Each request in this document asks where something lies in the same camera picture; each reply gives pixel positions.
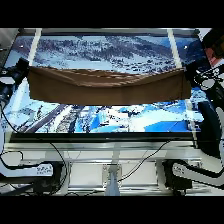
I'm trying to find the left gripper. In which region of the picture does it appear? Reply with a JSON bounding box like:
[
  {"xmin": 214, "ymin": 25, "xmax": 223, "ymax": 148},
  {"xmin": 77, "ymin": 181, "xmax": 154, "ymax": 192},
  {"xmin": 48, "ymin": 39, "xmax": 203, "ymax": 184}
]
[{"xmin": 12, "ymin": 58, "xmax": 31, "ymax": 85}]

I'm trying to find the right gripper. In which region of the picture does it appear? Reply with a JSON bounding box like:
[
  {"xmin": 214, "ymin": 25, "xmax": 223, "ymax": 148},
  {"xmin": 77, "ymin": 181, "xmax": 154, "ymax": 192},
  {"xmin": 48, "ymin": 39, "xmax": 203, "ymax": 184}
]
[{"xmin": 184, "ymin": 62, "xmax": 201, "ymax": 83}]

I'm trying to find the brown garment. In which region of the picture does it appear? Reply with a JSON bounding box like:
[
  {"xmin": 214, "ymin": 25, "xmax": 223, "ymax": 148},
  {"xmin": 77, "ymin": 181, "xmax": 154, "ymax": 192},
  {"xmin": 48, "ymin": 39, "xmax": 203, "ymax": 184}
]
[{"xmin": 27, "ymin": 65, "xmax": 193, "ymax": 106}]

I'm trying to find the red garment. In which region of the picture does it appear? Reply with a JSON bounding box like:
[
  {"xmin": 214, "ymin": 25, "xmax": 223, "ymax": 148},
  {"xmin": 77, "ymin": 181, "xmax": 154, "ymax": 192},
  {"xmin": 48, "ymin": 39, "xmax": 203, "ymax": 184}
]
[{"xmin": 204, "ymin": 46, "xmax": 224, "ymax": 68}]

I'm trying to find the black garment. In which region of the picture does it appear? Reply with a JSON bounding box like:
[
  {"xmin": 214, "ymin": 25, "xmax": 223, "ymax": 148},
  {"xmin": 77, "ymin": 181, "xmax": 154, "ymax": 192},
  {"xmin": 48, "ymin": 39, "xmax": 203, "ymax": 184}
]
[{"xmin": 201, "ymin": 28, "xmax": 224, "ymax": 51}]

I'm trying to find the black cable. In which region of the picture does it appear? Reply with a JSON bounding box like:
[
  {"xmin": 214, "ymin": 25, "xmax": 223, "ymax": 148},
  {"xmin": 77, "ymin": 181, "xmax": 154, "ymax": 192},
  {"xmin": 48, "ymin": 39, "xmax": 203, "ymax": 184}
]
[
  {"xmin": 0, "ymin": 99, "xmax": 69, "ymax": 189},
  {"xmin": 117, "ymin": 139, "xmax": 173, "ymax": 184}
]

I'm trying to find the silver frame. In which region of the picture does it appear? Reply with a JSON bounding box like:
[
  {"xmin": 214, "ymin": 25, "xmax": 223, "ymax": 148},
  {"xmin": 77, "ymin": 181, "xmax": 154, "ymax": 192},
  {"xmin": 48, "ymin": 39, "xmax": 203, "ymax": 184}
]
[{"xmin": 0, "ymin": 132, "xmax": 224, "ymax": 197}]

